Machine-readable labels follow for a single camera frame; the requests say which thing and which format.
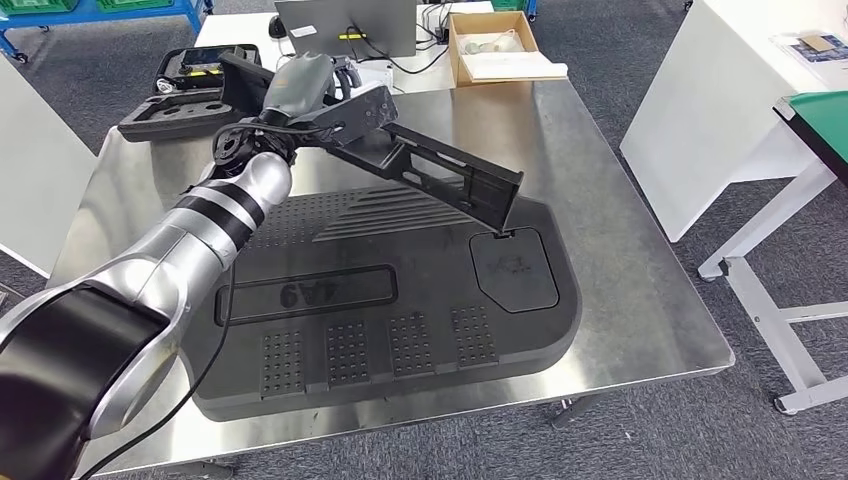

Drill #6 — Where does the black monitor cable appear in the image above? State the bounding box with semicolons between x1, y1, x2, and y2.
347;29;452;75

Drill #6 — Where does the large black moulded tray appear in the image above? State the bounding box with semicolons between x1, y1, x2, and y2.
178;185;584;423

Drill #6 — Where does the dark computer monitor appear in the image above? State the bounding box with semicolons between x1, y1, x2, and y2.
274;0;419;60

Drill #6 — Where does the open cardboard box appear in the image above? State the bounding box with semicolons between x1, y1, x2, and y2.
447;9;570;89

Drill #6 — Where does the black cable under arm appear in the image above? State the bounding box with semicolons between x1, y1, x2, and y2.
76;264;236;480

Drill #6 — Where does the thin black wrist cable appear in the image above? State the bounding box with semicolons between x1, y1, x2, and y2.
211;122;333;144

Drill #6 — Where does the stainless steel workbench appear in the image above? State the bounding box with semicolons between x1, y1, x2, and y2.
49;79;737;480

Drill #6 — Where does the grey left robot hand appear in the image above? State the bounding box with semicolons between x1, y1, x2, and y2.
261;52;364;127

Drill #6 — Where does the green topped white table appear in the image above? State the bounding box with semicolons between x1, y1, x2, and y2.
697;90;848;417

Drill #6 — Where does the green plastic bin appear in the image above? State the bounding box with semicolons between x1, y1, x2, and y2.
95;0;177;13
0;0;81;16

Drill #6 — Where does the black plastic license plate bracket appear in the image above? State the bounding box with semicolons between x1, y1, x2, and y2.
218;51;525;238

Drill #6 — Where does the blue metal cart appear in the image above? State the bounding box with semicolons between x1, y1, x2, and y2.
0;0;215;64

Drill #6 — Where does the printed paper sheet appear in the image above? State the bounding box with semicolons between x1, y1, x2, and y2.
770;29;848;66

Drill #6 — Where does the open black foam case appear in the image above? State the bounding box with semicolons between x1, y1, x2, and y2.
117;44;264;144

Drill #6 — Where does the white panel desk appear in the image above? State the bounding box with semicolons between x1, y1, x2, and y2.
0;56;101;280
619;0;848;244

